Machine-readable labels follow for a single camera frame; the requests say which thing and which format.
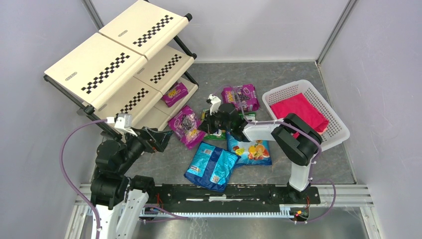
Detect red cloth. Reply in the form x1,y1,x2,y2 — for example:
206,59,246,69
270,93,329,134

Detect small green white candy bag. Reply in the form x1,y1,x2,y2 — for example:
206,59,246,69
244,112,256,121

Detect cream tiered shelf rack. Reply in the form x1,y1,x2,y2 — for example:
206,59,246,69
44,0,198,130

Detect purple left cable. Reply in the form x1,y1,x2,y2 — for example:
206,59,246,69
59,119,115,239

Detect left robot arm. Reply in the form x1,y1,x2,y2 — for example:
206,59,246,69
90,127,173,239

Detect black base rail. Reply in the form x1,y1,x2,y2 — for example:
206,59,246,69
148,184,321,213

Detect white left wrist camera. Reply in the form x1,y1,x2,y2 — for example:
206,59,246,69
114,114,137,136

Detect white plastic basket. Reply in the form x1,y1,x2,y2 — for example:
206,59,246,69
262,79,350,151

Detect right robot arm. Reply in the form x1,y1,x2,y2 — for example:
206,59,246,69
199,103,322,192

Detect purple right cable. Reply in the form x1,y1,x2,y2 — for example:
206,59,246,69
211,86,336,225

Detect light blue Slendy bag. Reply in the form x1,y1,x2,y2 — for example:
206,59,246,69
184,142,240,193

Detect purple grape candy bag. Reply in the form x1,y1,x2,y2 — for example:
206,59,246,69
221,84,260,112
168,105,206,149

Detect dark blue fruit candy bag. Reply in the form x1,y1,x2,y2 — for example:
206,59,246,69
226,133,272,168

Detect purple cable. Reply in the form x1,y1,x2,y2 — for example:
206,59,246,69
211,86,336,225
59,119,115,239

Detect purple candy bag on shelf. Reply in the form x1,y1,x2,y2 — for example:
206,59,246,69
161,83,188,107

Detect green Fox's candy bag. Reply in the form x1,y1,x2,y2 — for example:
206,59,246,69
201,109,226,140

